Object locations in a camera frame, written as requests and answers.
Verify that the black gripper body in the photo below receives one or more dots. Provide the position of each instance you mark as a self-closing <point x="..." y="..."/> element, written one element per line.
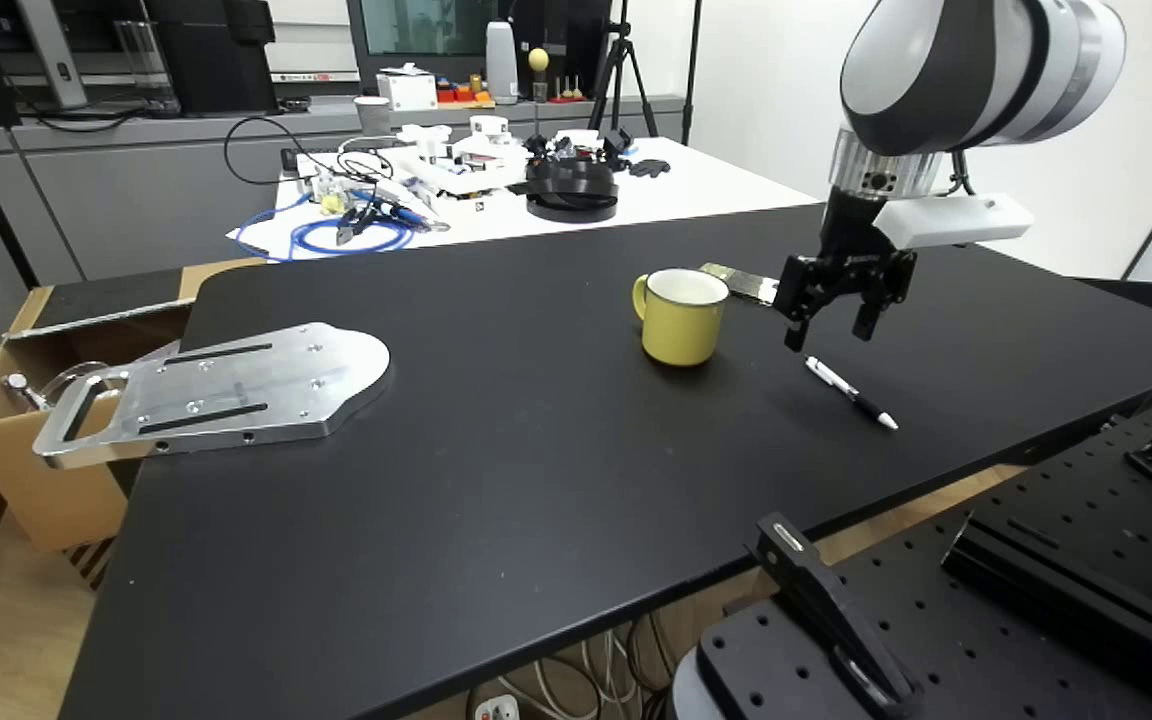
<point x="855" y="233"/>

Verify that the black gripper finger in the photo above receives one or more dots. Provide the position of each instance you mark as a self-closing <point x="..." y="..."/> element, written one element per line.
<point x="877" y="301"/>
<point x="801" y="301"/>

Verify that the white pen with black cap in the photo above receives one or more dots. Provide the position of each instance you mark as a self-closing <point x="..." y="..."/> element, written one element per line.
<point x="848" y="393"/>

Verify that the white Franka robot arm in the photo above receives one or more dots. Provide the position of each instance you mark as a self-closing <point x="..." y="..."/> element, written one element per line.
<point x="978" y="64"/>

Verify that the yellow enamel mug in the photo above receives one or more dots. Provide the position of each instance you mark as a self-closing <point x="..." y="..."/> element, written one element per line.
<point x="683" y="333"/>

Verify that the white table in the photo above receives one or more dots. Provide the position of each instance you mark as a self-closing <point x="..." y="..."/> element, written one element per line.
<point x="708" y="192"/>

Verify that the thin black pole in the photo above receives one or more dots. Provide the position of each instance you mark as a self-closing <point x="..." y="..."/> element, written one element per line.
<point x="696" y="64"/>

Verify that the black headset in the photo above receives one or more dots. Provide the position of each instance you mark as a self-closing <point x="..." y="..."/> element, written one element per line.
<point x="575" y="184"/>

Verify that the black table clamp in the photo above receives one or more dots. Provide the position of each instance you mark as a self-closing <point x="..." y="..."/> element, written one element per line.
<point x="817" y="600"/>

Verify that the yellow ball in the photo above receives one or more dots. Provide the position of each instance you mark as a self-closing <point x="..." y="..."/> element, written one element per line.
<point x="536" y="63"/>

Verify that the white electronics clutter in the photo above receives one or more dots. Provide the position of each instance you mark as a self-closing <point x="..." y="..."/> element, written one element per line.
<point x="468" y="152"/>

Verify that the white cylinder speaker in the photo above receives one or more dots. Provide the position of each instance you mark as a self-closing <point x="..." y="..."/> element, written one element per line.
<point x="500" y="63"/>

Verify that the small white box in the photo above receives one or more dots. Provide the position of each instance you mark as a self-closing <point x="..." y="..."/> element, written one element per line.
<point x="407" y="91"/>

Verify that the dark glass window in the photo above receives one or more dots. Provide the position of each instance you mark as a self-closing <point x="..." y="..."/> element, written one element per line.
<point x="430" y="35"/>

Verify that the silver metal mounting plate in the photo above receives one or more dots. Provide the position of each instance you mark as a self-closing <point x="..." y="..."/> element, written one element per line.
<point x="242" y="385"/>

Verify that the black computer case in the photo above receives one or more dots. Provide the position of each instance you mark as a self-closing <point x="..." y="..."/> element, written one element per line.
<point x="210" y="54"/>

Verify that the grey low partition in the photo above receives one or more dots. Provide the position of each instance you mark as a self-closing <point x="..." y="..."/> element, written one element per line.
<point x="120" y="201"/>

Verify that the large brown cardboard box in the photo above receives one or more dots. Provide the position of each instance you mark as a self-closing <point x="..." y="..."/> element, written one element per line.
<point x="43" y="493"/>

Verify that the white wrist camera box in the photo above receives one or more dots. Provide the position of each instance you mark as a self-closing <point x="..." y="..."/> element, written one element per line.
<point x="949" y="220"/>

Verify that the black camera tripod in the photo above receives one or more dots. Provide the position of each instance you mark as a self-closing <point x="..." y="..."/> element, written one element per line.
<point x="621" y="54"/>

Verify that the black aluminium rail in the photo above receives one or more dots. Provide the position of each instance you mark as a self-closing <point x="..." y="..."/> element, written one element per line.
<point x="1083" y="584"/>

